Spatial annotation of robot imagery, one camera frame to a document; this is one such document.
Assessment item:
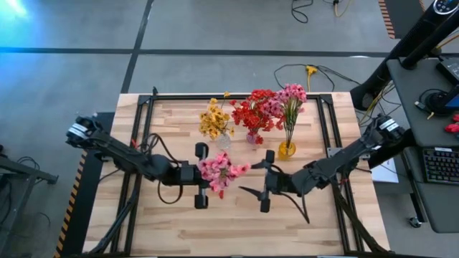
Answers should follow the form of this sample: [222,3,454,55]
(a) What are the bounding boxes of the white paper sheet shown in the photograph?
[371,157,399,184]

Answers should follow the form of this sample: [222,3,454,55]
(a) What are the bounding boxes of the black tower fan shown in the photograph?
[349,0,459,110]

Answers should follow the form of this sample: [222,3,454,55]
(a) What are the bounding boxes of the black aluminium table frame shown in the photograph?
[109,85,394,256]

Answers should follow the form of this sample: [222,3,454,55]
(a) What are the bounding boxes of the black floor mat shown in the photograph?
[385,0,428,39]

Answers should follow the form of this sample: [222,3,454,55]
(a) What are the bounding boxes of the clear glass vase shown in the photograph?
[217,132,232,151]

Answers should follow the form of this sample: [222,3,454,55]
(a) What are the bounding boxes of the orange black hazard tape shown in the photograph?
[378,0,396,39]

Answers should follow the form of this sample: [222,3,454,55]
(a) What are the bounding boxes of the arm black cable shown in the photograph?
[142,132,184,206]
[279,178,311,225]

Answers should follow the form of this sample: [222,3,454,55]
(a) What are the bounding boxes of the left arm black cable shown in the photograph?
[142,132,184,206]

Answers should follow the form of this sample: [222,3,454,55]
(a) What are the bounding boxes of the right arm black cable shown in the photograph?
[279,178,311,225]

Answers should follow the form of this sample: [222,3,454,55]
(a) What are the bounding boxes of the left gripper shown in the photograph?
[179,142,210,210]

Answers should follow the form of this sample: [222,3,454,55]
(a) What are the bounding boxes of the red artificial flowers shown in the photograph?
[444,113,459,139]

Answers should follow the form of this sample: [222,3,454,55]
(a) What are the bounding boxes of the grey office desk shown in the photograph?
[386,59,459,234]

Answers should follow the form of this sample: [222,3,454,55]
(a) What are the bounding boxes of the black laptop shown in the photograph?
[435,57,459,85]

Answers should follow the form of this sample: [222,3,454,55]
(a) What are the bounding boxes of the yellow power plug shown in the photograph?
[305,64,318,92]

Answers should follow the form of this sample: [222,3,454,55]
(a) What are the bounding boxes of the black monitor stand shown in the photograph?
[426,89,459,116]

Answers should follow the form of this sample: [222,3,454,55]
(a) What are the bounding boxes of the pink glass vase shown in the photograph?
[246,130,261,146]

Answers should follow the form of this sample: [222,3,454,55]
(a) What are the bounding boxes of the yellow glass vase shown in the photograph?
[278,140,298,161]

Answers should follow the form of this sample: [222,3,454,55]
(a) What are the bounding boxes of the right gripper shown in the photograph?
[238,149,298,214]

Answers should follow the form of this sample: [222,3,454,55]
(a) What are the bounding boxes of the black rig base platform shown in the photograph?
[53,111,116,258]

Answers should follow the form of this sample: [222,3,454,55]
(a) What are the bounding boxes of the black keyboard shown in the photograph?
[422,147,459,186]

